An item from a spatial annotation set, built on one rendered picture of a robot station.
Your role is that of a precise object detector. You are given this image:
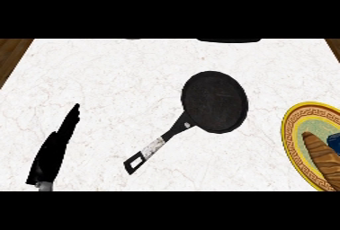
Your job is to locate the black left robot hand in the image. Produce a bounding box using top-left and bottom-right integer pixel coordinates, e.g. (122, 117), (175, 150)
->
(26, 102), (83, 187)

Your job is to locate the black frying pan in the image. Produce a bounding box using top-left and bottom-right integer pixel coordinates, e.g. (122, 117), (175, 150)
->
(123, 70), (250, 176)

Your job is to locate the yellow patterned plate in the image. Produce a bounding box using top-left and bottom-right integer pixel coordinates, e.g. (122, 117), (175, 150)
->
(281, 101), (340, 192)

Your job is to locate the blue can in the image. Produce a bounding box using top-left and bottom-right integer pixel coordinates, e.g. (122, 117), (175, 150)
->
(326, 132), (340, 156)

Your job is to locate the brown bread loaf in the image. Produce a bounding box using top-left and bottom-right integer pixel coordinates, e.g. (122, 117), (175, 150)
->
(302, 131), (340, 192)

